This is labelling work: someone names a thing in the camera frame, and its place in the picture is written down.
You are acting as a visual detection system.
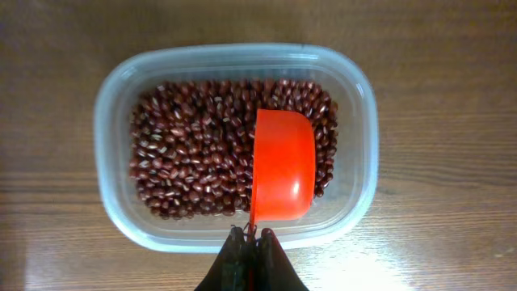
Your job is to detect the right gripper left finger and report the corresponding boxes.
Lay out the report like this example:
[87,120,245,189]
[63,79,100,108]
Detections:
[195,226,252,291]

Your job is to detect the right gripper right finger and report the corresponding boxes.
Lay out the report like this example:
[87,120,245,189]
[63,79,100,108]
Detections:
[254,228,309,291]

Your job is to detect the orange plastic measuring scoop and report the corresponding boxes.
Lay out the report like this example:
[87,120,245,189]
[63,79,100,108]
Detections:
[250,109,316,227]

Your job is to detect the red adzuki beans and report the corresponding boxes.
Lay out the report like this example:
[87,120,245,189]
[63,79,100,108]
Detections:
[128,78,338,219]

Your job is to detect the clear plastic container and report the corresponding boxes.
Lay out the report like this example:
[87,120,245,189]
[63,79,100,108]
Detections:
[94,43,379,253]

